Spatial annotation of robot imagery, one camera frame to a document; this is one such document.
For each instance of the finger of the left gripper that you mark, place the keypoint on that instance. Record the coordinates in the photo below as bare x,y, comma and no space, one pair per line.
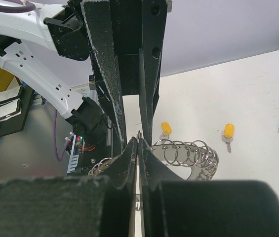
98,23
153,14

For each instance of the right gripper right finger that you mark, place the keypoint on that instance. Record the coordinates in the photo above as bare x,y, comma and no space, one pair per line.
173,207

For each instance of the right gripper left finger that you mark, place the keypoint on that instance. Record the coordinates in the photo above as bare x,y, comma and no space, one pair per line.
73,206

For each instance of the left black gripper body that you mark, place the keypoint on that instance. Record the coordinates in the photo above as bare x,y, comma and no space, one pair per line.
127,35

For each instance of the metal disc keyring holder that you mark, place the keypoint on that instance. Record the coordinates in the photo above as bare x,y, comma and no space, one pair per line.
168,160

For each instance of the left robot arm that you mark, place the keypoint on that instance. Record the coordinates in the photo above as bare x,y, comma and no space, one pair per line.
58,28

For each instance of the key with yellow tag lower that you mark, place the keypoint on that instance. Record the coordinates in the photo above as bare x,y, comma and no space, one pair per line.
166,131

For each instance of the key with yellow tag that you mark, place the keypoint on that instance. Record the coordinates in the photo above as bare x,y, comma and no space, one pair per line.
166,131
227,135

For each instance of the key with yellow tag upper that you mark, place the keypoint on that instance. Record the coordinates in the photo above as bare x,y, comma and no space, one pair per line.
227,135

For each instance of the black tray with white pads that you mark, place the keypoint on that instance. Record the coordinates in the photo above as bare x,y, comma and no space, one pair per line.
13,114

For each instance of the white slotted cable duct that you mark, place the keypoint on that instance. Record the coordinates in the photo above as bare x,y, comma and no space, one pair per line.
72,164

